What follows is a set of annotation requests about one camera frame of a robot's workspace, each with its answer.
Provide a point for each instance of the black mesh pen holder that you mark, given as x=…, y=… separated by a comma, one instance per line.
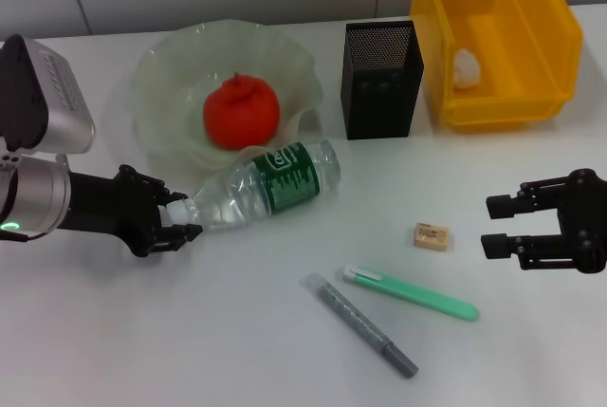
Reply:
x=379, y=103

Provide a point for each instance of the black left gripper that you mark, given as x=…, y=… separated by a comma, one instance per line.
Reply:
x=109, y=208

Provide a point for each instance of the grey marker pen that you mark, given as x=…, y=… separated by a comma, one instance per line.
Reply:
x=355, y=319

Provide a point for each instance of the beige eraser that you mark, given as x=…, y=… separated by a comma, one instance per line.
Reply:
x=431, y=237

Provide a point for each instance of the yellow plastic bin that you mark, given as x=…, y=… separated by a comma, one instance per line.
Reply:
x=512, y=84

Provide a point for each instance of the orange fruit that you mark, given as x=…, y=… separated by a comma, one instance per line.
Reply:
x=242, y=113

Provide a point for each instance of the clear green-label water bottle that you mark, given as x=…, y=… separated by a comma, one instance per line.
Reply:
x=237, y=193

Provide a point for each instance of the mint green utility knife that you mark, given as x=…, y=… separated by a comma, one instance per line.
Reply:
x=408, y=290

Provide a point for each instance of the white paper ball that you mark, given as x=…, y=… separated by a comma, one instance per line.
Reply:
x=467, y=70

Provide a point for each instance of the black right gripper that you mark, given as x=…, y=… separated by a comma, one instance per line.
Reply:
x=590, y=217

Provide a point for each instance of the pale green wavy fruit bowl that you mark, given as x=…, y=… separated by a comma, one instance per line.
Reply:
x=171, y=94

